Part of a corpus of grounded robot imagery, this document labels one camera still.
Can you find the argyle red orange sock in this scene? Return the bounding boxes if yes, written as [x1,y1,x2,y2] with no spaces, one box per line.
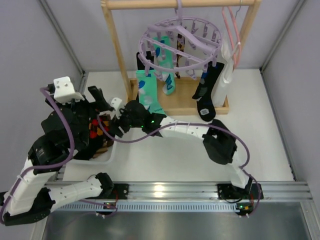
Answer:
[89,113,114,150]

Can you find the black blue grey sock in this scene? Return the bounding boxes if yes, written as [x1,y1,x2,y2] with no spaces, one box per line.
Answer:
[192,62,225,122]

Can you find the purple round clip hanger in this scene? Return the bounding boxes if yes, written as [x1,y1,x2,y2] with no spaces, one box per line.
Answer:
[138,0,223,81]

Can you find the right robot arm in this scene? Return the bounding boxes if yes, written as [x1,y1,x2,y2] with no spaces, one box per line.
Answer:
[109,97,254,194]

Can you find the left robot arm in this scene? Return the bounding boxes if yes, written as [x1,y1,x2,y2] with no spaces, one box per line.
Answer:
[0,84,114,226]

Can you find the brown socks in basket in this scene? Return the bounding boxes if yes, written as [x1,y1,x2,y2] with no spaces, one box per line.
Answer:
[92,140,114,159]

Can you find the white cloth on hanger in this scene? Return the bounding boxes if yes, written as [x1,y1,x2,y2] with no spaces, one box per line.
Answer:
[211,30,234,107]

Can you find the green sock front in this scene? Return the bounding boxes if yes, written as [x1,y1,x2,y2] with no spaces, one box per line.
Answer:
[135,70,165,115]

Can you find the green sock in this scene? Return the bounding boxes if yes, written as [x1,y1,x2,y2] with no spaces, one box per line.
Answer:
[135,70,165,115]
[153,36,176,95]

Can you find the white plastic basket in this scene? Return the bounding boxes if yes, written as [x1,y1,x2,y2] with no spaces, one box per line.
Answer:
[68,141,118,166]

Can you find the green sock rear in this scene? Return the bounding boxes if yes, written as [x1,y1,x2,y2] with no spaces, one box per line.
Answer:
[153,36,176,95]

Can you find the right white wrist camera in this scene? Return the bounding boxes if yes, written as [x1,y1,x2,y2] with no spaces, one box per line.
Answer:
[110,97,125,119]

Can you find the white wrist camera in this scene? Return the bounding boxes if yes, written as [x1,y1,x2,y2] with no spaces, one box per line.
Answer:
[53,76,85,105]
[110,97,125,119]

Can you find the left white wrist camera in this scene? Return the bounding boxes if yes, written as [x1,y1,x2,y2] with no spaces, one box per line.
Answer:
[53,76,85,105]

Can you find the wooden clothes rack frame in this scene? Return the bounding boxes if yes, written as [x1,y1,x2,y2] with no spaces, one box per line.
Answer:
[100,0,261,116]

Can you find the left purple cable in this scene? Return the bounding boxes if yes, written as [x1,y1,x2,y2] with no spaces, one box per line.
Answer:
[0,86,118,221]

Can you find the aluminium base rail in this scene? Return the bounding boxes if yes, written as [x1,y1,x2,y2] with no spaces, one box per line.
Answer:
[39,181,313,201]

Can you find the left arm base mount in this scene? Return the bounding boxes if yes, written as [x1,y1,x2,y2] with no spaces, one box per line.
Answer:
[86,183,130,200]

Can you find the grey slotted cable duct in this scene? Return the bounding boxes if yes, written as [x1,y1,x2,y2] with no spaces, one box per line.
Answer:
[49,201,253,211]

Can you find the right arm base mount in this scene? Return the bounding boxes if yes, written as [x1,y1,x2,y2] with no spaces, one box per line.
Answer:
[217,183,264,203]

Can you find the pink wire hanger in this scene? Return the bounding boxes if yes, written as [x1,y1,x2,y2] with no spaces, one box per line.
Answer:
[221,5,243,68]

